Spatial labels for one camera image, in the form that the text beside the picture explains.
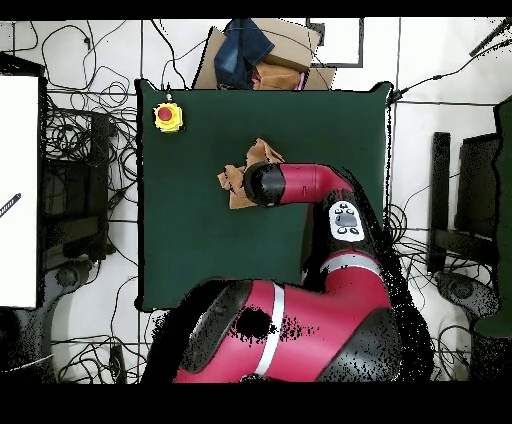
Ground black flat bar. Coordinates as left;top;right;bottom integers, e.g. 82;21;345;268
429;131;452;275

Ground brown folded cloth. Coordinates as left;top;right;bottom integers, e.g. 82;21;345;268
252;61;305;91

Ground black rod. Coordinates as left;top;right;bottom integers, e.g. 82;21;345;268
469;17;512;57

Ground black cable with connector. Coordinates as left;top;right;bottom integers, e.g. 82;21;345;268
389;39;512;101

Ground brown cardboard box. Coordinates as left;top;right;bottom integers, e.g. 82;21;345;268
191;17;337;91

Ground black square frame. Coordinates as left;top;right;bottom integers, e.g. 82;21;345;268
305;17;365;68

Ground dark green tablecloth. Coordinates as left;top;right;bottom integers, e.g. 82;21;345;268
134;78;393;313

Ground black stand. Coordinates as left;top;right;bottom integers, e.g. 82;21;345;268
455;133;501;241

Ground black equipment rack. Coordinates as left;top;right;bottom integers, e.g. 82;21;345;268
39;111;113;261

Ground blue denim jeans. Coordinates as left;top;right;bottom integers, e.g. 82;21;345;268
213;17;276;90

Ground black caster base with cables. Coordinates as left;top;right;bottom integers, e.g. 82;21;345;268
43;257;95;305
434;270;502;321

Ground tan terry towel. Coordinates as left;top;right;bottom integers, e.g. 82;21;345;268
216;137;287;210

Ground white table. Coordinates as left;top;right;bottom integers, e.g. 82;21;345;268
0;74;41;309

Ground yellow emergency stop button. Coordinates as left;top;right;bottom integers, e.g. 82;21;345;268
153;92;185;134

